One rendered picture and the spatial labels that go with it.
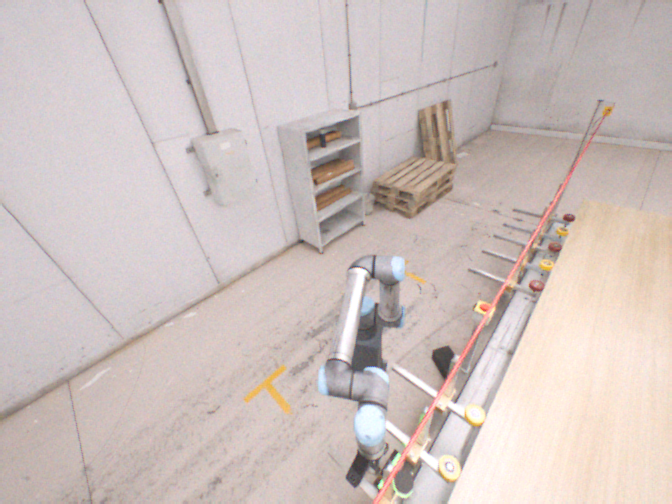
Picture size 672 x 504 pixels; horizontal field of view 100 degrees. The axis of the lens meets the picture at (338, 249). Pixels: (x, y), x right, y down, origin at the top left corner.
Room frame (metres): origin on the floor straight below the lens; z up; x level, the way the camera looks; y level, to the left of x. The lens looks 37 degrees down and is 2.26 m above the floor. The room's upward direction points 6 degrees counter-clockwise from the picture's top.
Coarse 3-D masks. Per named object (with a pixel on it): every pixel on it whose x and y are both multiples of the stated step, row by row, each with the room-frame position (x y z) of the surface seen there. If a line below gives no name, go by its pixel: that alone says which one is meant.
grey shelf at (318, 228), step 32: (288, 128) 3.10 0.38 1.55; (320, 128) 3.66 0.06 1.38; (352, 128) 3.64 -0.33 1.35; (288, 160) 3.18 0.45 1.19; (320, 160) 3.62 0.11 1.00; (352, 160) 3.66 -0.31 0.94; (320, 192) 3.57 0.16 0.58; (352, 192) 3.59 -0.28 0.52; (320, 224) 3.46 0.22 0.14; (352, 224) 3.37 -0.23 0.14
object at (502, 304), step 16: (496, 304) 1.25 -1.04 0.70; (496, 320) 1.12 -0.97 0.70; (480, 336) 1.02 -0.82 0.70; (480, 352) 0.91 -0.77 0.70; (464, 384) 0.74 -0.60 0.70; (432, 416) 0.60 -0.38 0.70; (448, 416) 0.60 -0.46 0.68; (432, 432) 0.53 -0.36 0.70; (416, 464) 0.41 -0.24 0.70; (400, 496) 0.31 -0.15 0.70
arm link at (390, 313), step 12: (372, 264) 0.99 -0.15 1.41; (384, 264) 0.98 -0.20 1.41; (396, 264) 0.97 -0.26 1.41; (372, 276) 0.97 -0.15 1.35; (384, 276) 0.95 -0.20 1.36; (396, 276) 0.94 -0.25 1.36; (384, 288) 1.00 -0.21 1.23; (396, 288) 0.99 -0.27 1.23; (384, 300) 1.05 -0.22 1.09; (396, 300) 1.04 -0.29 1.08; (384, 312) 1.10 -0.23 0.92; (396, 312) 1.10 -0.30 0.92; (384, 324) 1.12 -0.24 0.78; (396, 324) 1.10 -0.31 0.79
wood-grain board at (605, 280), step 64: (576, 256) 1.43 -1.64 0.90; (640, 256) 1.36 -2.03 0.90; (576, 320) 0.92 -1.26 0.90; (640, 320) 0.88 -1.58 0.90; (512, 384) 0.62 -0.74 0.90; (576, 384) 0.59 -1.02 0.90; (640, 384) 0.56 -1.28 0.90; (512, 448) 0.37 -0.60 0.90; (576, 448) 0.35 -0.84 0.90; (640, 448) 0.33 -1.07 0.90
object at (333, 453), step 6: (330, 450) 0.45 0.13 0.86; (336, 450) 0.45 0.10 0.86; (330, 456) 0.43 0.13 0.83; (336, 456) 0.42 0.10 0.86; (342, 456) 0.42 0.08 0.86; (336, 462) 0.41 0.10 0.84; (342, 462) 0.40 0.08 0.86; (348, 462) 0.40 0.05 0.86; (342, 468) 0.38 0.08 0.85; (348, 468) 0.38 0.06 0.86; (360, 486) 0.32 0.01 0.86; (366, 486) 0.32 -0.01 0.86; (366, 492) 0.30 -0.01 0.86; (372, 492) 0.30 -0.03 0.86; (372, 498) 0.28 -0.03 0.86
